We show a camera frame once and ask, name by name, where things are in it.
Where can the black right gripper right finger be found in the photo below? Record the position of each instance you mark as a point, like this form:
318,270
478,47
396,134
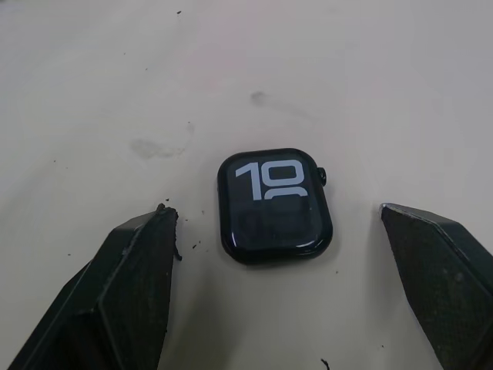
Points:
439,277

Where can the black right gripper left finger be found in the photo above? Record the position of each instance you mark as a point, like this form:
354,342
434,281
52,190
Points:
115,293

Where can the black smartwatch body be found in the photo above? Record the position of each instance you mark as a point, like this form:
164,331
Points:
274,208

